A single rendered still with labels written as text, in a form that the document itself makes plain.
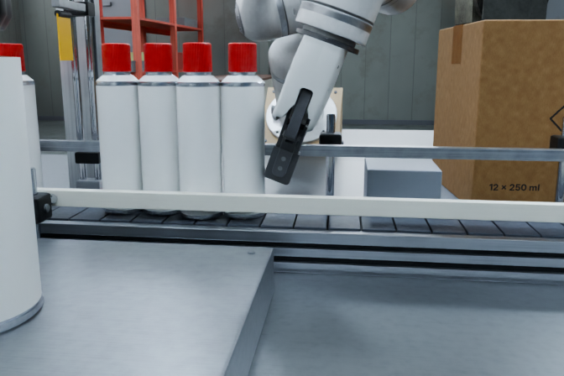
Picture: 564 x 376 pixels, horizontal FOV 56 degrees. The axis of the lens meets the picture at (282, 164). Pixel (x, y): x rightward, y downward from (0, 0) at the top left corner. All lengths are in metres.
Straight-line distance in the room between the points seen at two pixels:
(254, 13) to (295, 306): 0.71
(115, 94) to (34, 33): 10.06
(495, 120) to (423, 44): 8.55
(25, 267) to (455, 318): 0.37
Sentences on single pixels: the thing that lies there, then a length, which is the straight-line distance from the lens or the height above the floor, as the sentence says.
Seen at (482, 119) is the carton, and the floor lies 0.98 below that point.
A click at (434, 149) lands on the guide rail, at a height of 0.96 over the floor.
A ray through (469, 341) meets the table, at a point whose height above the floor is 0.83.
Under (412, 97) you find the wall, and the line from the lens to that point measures 9.34.
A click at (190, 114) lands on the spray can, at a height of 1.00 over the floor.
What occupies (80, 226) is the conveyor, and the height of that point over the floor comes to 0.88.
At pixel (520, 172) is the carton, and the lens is 0.84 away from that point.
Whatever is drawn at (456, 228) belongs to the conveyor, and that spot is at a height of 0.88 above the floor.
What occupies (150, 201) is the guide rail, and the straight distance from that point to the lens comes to 0.64.
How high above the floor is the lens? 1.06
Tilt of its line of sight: 11 degrees down
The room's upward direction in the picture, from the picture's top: straight up
